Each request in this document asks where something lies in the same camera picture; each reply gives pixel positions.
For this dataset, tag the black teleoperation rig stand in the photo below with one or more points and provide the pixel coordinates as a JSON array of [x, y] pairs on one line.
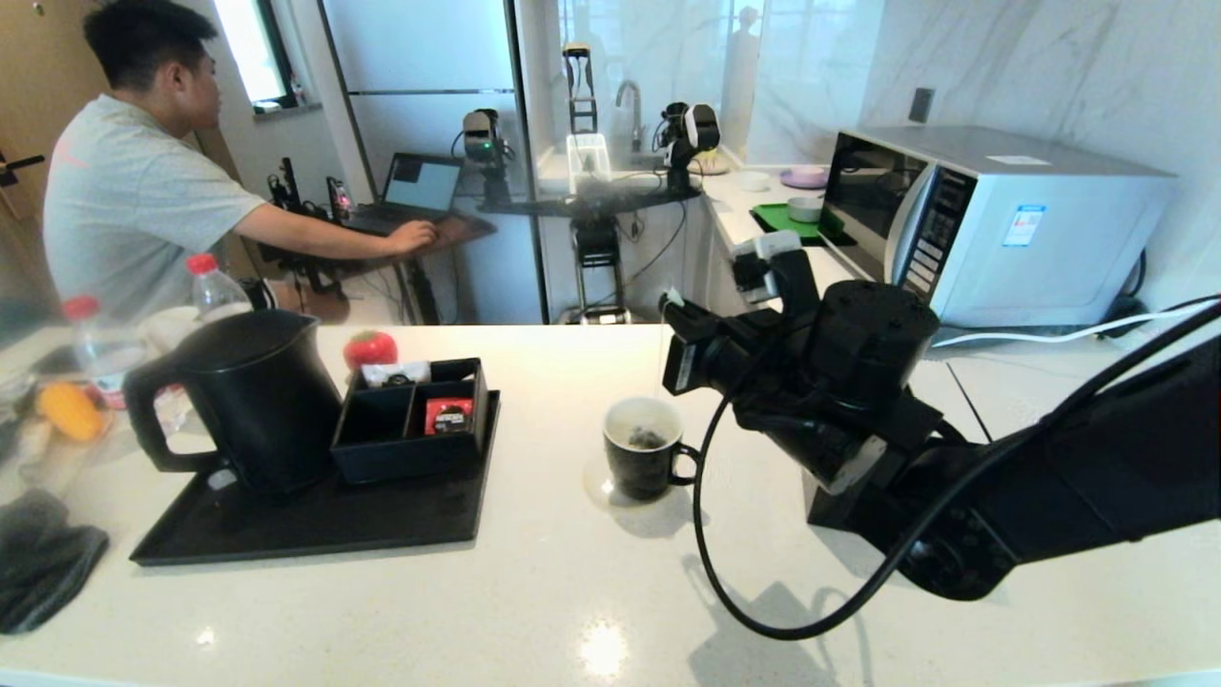
[[596, 253]]

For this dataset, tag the clear packet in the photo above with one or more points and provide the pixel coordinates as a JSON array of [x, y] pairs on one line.
[[647, 439]]

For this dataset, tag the green plastic tray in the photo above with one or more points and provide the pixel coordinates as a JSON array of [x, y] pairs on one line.
[[775, 218]]

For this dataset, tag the dark grey folded cloth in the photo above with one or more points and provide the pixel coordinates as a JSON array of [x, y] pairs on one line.
[[43, 563]]

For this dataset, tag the purple plate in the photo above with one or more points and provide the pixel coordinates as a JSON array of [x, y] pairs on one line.
[[803, 177]]

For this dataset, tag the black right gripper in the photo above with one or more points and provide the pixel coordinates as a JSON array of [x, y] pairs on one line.
[[725, 363]]

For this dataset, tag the black laptop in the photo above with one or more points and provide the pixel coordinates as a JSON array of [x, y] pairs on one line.
[[420, 186]]

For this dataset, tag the red coffee sachet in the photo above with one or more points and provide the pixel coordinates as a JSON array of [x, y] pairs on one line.
[[446, 418]]

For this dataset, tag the black handheld teleoperation rig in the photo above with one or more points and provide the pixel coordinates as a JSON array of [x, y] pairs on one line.
[[305, 205]]

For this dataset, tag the dark wall socket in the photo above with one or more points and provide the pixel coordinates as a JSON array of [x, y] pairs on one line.
[[920, 106]]

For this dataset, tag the white kitchen cabinet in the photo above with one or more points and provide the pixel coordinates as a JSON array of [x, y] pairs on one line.
[[715, 277]]

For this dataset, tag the small yellow cup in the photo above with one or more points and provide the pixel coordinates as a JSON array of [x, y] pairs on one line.
[[711, 161]]

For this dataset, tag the black electric kettle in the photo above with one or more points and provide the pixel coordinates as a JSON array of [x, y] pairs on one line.
[[258, 401]]

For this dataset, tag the black tissue box white lid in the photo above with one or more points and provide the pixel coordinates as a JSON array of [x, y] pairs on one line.
[[822, 506]]

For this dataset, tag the orange round object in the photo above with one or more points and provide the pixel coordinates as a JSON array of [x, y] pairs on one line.
[[69, 410]]

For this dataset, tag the silver refrigerator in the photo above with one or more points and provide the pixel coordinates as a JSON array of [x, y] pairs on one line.
[[429, 57]]

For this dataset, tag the black compartment organizer box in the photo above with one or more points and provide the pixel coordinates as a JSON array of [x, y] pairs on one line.
[[401, 460]]

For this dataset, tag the black upright frame device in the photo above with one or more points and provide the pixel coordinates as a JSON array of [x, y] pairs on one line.
[[578, 93]]

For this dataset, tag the person in grey t-shirt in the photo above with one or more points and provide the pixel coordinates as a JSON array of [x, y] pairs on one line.
[[134, 200]]

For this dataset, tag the small grey bowl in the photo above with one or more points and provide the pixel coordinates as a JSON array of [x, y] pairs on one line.
[[804, 209]]

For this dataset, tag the small white bowl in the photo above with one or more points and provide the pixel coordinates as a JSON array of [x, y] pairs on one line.
[[754, 180]]

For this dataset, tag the silver microwave oven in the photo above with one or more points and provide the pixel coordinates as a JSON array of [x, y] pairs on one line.
[[1049, 248]]

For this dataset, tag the white tea bag packet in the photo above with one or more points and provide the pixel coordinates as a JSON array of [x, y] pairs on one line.
[[391, 374]]

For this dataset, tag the red tomato-shaped timer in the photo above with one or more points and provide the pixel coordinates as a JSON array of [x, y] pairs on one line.
[[370, 349]]

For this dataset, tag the window with dark frame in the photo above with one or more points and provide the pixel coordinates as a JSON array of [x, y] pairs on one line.
[[250, 48]]

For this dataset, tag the chrome kitchen faucet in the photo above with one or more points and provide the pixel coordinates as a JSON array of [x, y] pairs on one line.
[[630, 100]]

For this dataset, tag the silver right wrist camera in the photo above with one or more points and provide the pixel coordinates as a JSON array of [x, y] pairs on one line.
[[763, 262]]

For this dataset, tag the round translucent coaster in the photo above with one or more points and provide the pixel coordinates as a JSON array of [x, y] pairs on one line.
[[593, 489]]

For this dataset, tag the black mug white inside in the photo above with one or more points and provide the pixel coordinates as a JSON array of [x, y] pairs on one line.
[[641, 477]]

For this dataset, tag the black rectangular serving tray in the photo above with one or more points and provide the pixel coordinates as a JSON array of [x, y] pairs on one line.
[[334, 525]]

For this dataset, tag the clear water bottle red cap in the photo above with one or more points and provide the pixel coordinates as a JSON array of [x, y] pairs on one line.
[[95, 348], [217, 291]]

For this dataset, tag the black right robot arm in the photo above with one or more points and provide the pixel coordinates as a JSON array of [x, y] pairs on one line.
[[1097, 477]]

